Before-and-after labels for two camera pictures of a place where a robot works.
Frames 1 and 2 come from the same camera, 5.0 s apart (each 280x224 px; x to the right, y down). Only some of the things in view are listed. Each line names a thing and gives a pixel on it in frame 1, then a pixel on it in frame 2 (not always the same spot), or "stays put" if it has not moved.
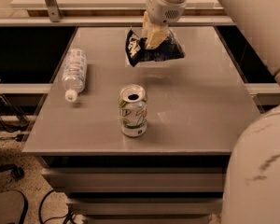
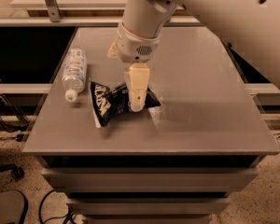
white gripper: [162, 10] to [134, 49]
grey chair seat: [8, 207] stays put
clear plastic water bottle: [75, 73] stays put
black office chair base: [16, 171] stays put
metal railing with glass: [63, 6] stays put
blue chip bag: [137, 50] to [106, 103]
